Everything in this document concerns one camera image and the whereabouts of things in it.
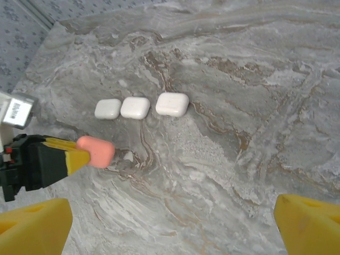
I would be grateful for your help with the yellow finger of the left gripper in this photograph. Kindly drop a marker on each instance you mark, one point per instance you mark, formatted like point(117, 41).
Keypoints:
point(58, 143)
point(47, 164)

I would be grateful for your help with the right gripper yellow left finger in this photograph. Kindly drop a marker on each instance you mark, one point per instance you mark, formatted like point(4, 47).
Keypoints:
point(32, 231)

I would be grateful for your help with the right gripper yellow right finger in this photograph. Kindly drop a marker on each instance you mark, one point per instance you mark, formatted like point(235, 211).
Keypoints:
point(310, 231)

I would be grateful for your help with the orange earbud charging case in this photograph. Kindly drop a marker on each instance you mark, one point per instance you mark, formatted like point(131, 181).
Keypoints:
point(98, 151)

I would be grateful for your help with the white earbud charging case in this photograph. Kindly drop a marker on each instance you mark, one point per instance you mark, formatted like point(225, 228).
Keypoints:
point(172, 104)
point(135, 107)
point(107, 109)

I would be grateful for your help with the aluminium corner post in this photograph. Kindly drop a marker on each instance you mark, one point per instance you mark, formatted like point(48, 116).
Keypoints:
point(42, 16)

